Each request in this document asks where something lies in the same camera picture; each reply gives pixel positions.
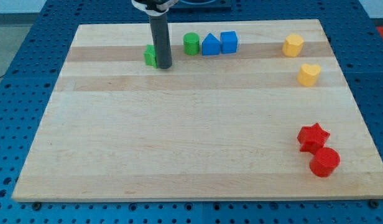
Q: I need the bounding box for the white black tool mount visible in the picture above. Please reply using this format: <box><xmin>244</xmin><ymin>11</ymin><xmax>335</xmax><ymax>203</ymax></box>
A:
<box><xmin>131</xmin><ymin>0</ymin><xmax>178</xmax><ymax>16</ymax></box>

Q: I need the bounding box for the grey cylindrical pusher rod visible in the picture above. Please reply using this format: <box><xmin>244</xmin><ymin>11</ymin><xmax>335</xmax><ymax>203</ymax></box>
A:
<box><xmin>149</xmin><ymin>14</ymin><xmax>172</xmax><ymax>69</ymax></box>

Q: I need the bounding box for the green star block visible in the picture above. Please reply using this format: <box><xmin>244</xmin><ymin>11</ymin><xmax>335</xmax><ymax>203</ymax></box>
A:
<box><xmin>144</xmin><ymin>45</ymin><xmax>157</xmax><ymax>68</ymax></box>

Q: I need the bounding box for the red star block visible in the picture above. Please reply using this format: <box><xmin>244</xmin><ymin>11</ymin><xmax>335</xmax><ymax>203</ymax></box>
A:
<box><xmin>297</xmin><ymin>123</ymin><xmax>330</xmax><ymax>154</ymax></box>

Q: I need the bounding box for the green cylinder block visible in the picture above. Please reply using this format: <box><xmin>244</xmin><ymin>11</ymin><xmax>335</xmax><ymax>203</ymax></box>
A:
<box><xmin>183</xmin><ymin>32</ymin><xmax>200</xmax><ymax>55</ymax></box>

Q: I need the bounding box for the blue house-shaped block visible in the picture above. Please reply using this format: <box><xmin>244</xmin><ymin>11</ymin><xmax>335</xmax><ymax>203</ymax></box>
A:
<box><xmin>202</xmin><ymin>33</ymin><xmax>221</xmax><ymax>56</ymax></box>

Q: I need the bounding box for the blue cube block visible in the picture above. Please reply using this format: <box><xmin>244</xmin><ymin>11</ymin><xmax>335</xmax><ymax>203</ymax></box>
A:
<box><xmin>220</xmin><ymin>31</ymin><xmax>238</xmax><ymax>54</ymax></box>

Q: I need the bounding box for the wooden board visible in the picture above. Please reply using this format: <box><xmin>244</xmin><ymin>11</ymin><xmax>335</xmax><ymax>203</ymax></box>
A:
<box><xmin>12</xmin><ymin>19</ymin><xmax>383</xmax><ymax>202</ymax></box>

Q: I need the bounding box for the yellow hexagon block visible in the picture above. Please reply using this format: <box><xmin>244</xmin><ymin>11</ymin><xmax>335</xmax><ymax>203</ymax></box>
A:
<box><xmin>282</xmin><ymin>34</ymin><xmax>305</xmax><ymax>57</ymax></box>

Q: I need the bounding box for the yellow heart block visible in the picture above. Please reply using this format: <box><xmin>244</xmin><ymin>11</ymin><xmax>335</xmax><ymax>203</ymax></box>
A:
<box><xmin>297</xmin><ymin>63</ymin><xmax>321</xmax><ymax>87</ymax></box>

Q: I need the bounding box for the red cylinder block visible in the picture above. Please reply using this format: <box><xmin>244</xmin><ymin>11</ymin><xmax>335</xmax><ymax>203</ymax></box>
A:
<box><xmin>309</xmin><ymin>147</ymin><xmax>341</xmax><ymax>177</ymax></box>

